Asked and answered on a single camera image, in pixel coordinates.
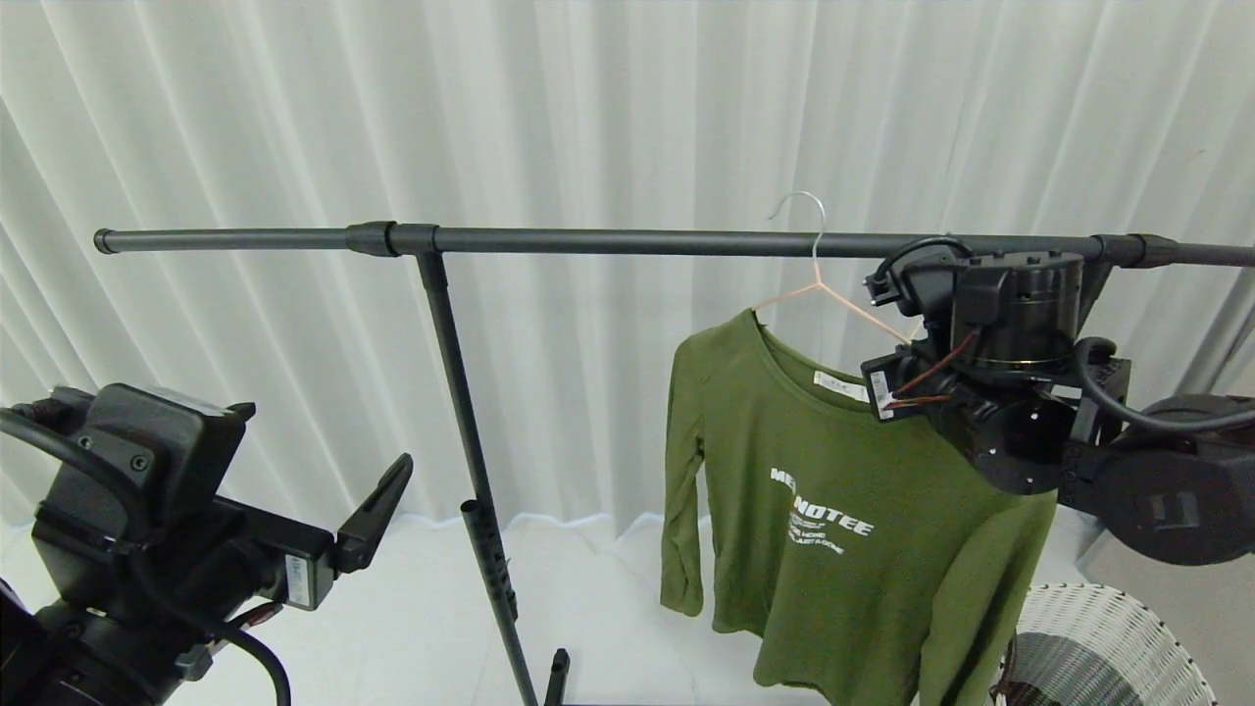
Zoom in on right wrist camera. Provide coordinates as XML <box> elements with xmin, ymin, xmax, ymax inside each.
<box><xmin>863</xmin><ymin>263</ymin><xmax>972</xmax><ymax>320</ymax></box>

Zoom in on white curtain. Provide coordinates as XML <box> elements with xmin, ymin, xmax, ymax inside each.
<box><xmin>0</xmin><ymin>0</ymin><xmax>1255</xmax><ymax>550</ymax></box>

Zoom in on green long-sleeved shirt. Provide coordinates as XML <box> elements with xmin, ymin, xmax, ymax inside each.
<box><xmin>659</xmin><ymin>309</ymin><xmax>1060</xmax><ymax>706</ymax></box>

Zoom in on white laundry basket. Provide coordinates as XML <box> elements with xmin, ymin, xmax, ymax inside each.
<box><xmin>990</xmin><ymin>583</ymin><xmax>1219</xmax><ymax>706</ymax></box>

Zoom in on black clothes rack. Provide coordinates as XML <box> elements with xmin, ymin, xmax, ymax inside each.
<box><xmin>93</xmin><ymin>221</ymin><xmax>1255</xmax><ymax>706</ymax></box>

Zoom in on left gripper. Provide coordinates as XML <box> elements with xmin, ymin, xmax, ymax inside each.
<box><xmin>147</xmin><ymin>452</ymin><xmax>416</xmax><ymax>629</ymax></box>

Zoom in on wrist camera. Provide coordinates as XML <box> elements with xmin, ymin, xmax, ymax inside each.
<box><xmin>863</xmin><ymin>263</ymin><xmax>972</xmax><ymax>320</ymax></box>
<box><xmin>29</xmin><ymin>382</ymin><xmax>258</xmax><ymax>589</ymax></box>

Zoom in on pink clothes hanger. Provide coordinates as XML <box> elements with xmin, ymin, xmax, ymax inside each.
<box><xmin>753</xmin><ymin>190</ymin><xmax>918</xmax><ymax>346</ymax></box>

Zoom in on black cable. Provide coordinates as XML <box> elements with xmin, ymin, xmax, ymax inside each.
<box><xmin>0</xmin><ymin>407</ymin><xmax>293</xmax><ymax>706</ymax></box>
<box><xmin>876</xmin><ymin>235</ymin><xmax>1255</xmax><ymax>434</ymax></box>

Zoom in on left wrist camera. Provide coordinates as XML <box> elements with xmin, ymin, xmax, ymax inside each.
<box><xmin>29</xmin><ymin>382</ymin><xmax>258</xmax><ymax>589</ymax></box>

